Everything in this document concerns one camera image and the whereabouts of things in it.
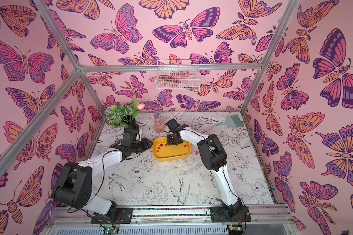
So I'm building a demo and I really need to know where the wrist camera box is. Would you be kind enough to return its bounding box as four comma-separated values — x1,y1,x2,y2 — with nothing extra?
166,118,188,133
121,129,141,146

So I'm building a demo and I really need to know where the aluminium frame post left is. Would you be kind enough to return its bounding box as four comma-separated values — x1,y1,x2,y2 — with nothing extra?
34,0,104,115

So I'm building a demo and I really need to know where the white wire basket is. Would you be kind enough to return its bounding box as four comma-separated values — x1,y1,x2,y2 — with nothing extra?
154,59,201,92

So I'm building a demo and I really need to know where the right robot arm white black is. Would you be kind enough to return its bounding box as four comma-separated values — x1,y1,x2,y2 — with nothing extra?
167,125,245,221

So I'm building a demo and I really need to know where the green artificial plant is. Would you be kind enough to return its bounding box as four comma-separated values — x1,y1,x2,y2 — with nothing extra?
105,97,145,129

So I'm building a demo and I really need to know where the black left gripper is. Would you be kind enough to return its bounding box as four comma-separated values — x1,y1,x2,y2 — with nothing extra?
130,138,154,154

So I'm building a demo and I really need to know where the aluminium frame post right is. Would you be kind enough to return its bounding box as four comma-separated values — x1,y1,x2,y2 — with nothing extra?
241,0,300,115

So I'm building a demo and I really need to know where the pink spray bottle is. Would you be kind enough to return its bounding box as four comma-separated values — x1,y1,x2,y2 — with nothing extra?
153,113,164,134

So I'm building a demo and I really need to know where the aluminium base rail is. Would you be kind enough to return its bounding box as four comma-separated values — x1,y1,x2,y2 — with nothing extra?
48,204,294,227

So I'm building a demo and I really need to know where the black glossy vase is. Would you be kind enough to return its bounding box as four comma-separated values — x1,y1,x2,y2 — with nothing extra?
127,119,140,132

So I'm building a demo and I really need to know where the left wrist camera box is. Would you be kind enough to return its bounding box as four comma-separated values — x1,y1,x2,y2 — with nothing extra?
121,129,141,146

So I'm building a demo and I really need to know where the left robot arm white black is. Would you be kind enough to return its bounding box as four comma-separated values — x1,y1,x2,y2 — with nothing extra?
52,138,153,215

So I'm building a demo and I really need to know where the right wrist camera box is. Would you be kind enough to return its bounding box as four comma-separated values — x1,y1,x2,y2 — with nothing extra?
166,118,188,133

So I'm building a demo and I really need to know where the aluminium frame top bar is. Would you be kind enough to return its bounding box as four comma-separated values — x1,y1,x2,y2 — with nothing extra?
79,63,262,73

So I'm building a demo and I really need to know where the yellow plastic storage tray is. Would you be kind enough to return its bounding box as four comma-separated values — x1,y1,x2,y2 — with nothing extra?
153,137,191,162

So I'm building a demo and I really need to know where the aluminium frame post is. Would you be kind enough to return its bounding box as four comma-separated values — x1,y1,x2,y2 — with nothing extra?
241,0,300,115
34,0,104,115

